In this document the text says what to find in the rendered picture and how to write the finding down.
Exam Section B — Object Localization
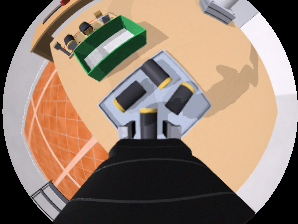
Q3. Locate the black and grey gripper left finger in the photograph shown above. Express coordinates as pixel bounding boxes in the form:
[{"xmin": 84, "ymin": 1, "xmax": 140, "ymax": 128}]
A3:
[{"xmin": 118, "ymin": 120, "xmax": 136, "ymax": 140}]

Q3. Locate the black battery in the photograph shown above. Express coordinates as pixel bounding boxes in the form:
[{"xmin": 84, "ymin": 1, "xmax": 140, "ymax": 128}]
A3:
[
  {"xmin": 64, "ymin": 34, "xmax": 77, "ymax": 46},
  {"xmin": 140, "ymin": 58, "xmax": 173, "ymax": 90},
  {"xmin": 113, "ymin": 80, "xmax": 147, "ymax": 113},
  {"xmin": 165, "ymin": 82, "xmax": 195, "ymax": 115},
  {"xmin": 78, "ymin": 21, "xmax": 93, "ymax": 35},
  {"xmin": 140, "ymin": 109, "xmax": 157, "ymax": 139}
]

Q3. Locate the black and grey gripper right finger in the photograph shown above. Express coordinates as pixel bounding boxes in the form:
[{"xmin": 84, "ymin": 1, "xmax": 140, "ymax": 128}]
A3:
[{"xmin": 162, "ymin": 120, "xmax": 182, "ymax": 140}]

